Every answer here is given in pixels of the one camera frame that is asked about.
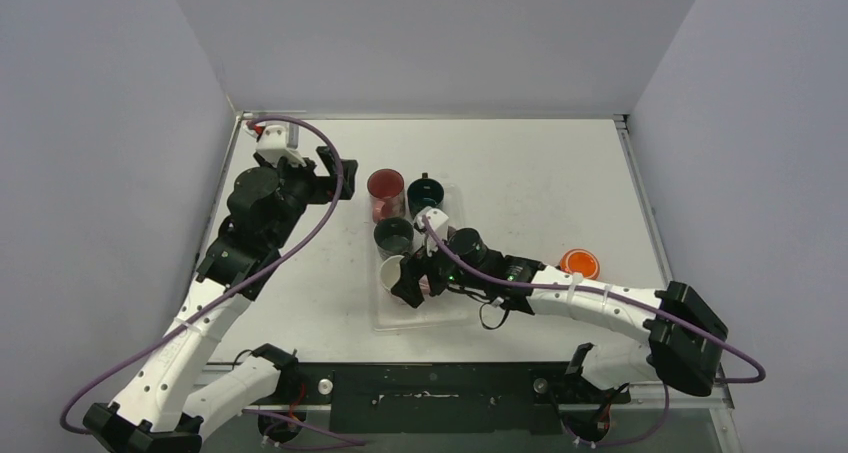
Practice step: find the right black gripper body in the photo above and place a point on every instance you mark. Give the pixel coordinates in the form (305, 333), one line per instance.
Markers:
(423, 272)

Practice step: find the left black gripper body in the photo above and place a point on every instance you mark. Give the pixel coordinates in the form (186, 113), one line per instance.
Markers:
(323, 189)

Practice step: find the pale pink faceted mug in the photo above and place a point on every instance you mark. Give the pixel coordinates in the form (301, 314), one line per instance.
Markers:
(389, 274)

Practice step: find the grey mug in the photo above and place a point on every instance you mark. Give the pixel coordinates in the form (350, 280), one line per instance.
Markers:
(393, 236)

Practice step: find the pink ghost pattern mug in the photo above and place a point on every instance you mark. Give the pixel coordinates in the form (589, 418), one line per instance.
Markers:
(386, 188)

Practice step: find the dark green mug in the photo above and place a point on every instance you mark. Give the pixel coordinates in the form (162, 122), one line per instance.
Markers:
(424, 192)

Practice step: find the orange mug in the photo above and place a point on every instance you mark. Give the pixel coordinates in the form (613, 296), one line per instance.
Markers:
(580, 261)

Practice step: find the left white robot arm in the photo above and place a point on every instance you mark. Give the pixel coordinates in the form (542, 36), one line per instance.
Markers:
(160, 409)

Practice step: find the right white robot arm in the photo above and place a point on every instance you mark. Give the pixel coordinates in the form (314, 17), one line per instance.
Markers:
(673, 336)

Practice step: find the clear plastic tray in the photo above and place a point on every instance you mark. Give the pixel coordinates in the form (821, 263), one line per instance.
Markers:
(388, 313)

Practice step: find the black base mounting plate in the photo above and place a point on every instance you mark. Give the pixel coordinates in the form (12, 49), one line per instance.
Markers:
(365, 398)

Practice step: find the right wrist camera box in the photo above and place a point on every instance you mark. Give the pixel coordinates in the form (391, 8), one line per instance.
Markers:
(433, 224)

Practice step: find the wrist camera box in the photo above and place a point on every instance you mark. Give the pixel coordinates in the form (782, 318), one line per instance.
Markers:
(277, 143)
(433, 224)

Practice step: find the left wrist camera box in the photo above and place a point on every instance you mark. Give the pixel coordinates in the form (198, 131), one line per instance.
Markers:
(277, 143)

